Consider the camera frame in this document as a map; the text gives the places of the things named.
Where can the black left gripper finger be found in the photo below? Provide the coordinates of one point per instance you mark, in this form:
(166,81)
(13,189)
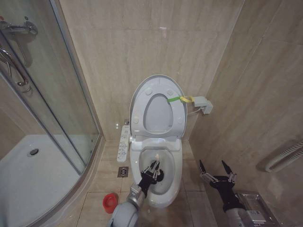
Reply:
(156,169)
(148,167)

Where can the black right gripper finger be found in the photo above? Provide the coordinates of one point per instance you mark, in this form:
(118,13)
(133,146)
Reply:
(205,174)
(229,172)

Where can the toilet brush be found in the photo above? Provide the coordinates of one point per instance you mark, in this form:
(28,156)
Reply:
(157,156)

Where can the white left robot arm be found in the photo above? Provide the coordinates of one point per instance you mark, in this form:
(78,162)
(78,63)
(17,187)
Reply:
(125,212)

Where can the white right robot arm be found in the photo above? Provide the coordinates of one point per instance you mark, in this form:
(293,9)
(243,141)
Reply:
(241,217)

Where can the white toilet bowl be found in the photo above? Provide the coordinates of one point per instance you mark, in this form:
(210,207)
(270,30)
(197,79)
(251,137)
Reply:
(172,170)

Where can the red brush holder cup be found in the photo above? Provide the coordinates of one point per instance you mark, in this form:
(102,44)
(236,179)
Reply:
(109,203)

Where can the white toilet seat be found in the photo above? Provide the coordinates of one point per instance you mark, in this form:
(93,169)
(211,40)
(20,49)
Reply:
(139,111)

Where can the white toilet lid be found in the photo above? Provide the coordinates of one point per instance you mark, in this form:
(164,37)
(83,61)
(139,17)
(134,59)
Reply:
(159,78)

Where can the square floor drain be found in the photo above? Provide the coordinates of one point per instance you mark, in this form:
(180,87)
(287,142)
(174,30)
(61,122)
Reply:
(123,171)

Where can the white bidet control panel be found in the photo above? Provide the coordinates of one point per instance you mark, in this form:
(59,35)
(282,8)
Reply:
(123,146)

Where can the white shower tray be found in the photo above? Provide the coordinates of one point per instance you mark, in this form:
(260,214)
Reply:
(35,179)

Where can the round shower drain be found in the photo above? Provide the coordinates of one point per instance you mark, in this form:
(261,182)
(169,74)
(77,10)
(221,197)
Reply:
(34,151)

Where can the glass shower door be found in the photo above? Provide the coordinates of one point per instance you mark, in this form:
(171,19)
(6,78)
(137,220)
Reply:
(59,78)

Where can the chrome shower faucet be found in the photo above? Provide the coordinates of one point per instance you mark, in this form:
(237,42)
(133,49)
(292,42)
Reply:
(21,26)

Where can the grey wall box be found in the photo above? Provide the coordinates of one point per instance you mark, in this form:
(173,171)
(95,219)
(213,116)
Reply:
(203,104)

